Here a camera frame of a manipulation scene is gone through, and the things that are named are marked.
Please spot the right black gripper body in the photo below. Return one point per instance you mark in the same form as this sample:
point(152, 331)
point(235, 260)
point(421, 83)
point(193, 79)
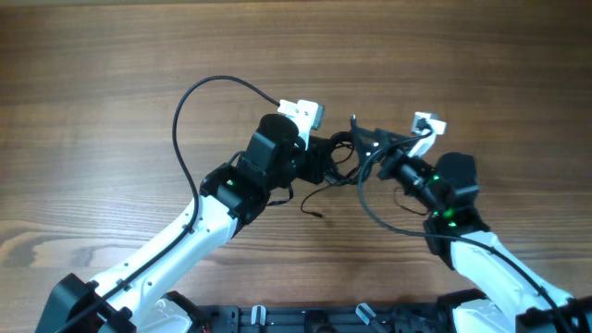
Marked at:
point(400, 168)

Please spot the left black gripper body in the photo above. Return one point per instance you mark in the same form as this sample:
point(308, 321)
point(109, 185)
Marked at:
point(311, 162)

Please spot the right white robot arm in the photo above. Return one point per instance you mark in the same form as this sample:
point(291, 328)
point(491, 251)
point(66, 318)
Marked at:
point(514, 298)

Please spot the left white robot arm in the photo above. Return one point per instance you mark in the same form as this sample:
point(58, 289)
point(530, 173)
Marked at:
point(128, 296)

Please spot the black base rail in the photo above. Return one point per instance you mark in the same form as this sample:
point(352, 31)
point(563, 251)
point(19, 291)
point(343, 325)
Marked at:
point(398, 318)

